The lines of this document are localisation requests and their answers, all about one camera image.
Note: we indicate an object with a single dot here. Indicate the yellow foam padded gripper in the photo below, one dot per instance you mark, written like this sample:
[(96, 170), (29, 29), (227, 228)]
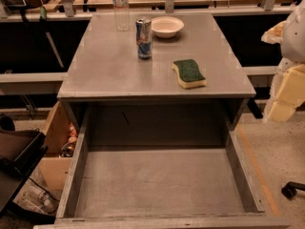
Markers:
[(294, 40)]

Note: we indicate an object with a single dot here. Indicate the grey top drawer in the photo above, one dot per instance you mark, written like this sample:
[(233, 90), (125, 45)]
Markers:
[(160, 167)]

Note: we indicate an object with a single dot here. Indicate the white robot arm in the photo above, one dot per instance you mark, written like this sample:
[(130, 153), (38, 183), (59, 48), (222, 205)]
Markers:
[(290, 35)]

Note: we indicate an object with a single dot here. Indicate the grey wooden drawer cabinet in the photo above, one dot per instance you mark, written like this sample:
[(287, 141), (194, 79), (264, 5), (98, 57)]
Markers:
[(106, 66)]

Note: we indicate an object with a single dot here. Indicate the black chair caster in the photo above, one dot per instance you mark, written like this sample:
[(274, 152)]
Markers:
[(290, 189)]

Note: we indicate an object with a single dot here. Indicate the green yellow sponge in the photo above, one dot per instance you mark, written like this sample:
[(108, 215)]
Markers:
[(188, 74)]

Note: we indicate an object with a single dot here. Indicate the white bowl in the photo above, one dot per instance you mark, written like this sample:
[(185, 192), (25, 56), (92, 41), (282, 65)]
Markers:
[(166, 26)]

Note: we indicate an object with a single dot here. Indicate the blue silver energy drink can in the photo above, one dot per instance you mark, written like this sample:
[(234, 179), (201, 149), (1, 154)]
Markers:
[(144, 37)]

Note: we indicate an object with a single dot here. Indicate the clear plastic water bottle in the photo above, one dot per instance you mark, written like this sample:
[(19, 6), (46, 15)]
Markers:
[(121, 14)]

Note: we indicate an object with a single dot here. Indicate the wooden box of items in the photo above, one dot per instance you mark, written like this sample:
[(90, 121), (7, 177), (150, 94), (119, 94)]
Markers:
[(54, 168)]

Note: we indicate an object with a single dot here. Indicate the plastic bottle on floor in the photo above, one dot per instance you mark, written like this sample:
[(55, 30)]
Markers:
[(42, 199)]

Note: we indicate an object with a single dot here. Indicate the black cart tray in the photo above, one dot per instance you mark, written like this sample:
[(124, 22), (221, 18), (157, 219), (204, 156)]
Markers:
[(20, 152)]

